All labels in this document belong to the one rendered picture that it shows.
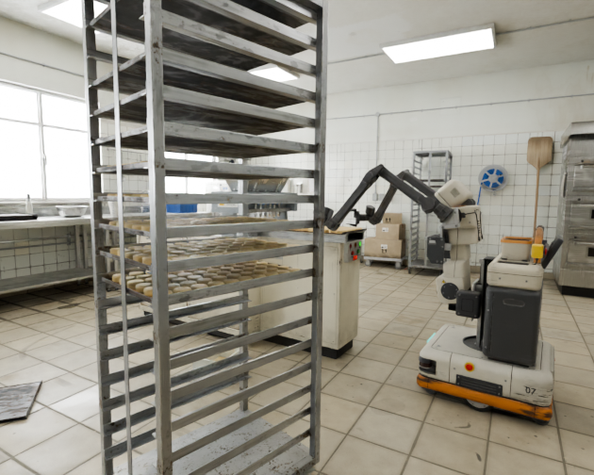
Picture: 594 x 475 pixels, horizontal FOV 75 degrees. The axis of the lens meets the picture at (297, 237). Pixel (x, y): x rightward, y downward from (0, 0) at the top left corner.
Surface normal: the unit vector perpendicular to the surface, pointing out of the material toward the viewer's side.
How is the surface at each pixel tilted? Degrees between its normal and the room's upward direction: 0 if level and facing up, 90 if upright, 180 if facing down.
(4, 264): 90
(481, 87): 90
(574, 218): 90
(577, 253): 91
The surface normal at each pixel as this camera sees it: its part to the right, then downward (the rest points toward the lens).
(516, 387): -0.55, 0.08
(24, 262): 0.87, 0.07
